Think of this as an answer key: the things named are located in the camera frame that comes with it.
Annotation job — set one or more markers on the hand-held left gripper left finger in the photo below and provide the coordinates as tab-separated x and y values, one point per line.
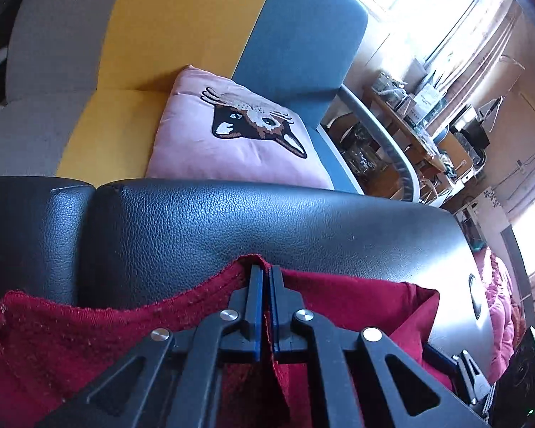
259	303

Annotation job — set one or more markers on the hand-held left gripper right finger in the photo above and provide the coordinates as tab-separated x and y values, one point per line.
274	307

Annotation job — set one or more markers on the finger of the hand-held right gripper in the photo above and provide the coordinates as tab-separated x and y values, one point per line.
470	374

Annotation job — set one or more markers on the dark red garment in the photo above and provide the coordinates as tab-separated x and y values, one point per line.
93	339

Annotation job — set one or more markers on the pink ruffled bedding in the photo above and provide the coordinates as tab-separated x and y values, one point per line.
499	303

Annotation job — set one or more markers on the pink fox print cushion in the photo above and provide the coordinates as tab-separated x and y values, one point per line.
236	142

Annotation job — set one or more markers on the white flower print box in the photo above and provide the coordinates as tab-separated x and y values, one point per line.
490	203

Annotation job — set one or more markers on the wooden desk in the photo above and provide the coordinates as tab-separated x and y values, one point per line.
410	129

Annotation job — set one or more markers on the black appliance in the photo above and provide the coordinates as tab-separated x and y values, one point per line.
472	131

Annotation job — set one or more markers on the grey yellow blue sofa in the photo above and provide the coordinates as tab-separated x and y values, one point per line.
183	22

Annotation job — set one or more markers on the pink patterned curtain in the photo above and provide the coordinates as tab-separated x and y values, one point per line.
477	44

